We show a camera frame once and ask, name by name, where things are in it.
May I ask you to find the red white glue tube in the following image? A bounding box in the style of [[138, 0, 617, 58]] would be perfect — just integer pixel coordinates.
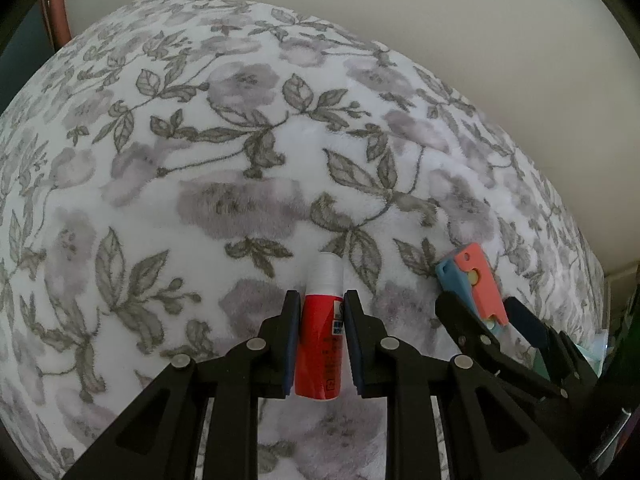
[[295, 252, 345, 401]]

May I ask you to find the teal rimmed white tray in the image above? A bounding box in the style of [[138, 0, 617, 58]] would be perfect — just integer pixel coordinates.
[[533, 330, 608, 379]]

